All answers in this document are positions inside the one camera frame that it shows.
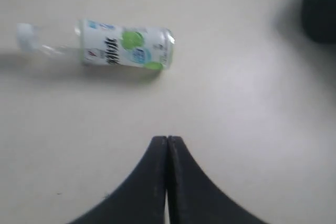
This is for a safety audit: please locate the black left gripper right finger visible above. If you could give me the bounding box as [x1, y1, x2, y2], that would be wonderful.
[166, 136, 264, 224]

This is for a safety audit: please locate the bottle with green lime label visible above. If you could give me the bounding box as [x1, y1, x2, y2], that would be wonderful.
[16, 19, 175, 71]

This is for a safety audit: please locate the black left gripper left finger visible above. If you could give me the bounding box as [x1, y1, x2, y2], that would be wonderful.
[72, 136, 167, 224]

